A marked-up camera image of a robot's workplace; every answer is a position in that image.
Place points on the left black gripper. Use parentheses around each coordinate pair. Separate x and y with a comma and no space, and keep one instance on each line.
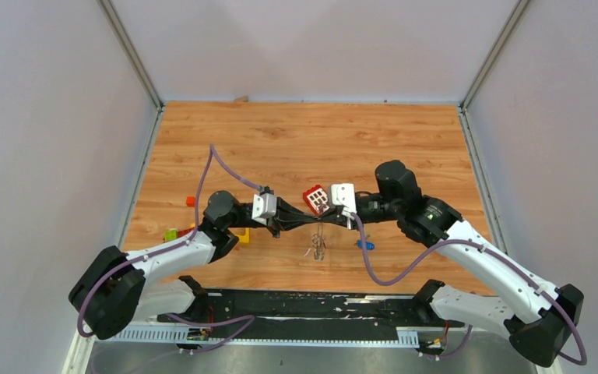
(287,216)

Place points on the small red yellow toy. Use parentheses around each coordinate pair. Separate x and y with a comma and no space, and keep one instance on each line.
(174,233)

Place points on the grey metal keyring disc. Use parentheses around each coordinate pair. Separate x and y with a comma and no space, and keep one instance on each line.
(318,243)

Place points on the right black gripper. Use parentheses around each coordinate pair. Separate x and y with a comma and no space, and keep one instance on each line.
(334,218)

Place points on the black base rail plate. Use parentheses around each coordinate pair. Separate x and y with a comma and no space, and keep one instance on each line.
(298,315)

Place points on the red window toy block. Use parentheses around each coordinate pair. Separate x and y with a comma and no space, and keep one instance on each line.
(317,200)

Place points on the white slotted cable duct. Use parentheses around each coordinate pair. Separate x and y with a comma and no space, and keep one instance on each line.
(187,335)

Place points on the yellow triangular toy block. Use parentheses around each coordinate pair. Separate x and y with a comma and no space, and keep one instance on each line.
(245,236)

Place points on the blue key tag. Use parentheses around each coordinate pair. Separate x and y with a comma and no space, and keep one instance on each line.
(367,245)

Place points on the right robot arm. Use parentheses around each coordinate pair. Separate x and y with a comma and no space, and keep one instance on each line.
(536,316)

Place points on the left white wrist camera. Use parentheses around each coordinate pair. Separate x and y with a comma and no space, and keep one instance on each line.
(264,208)

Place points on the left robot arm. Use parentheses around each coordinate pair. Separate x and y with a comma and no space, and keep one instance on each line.
(119,287)

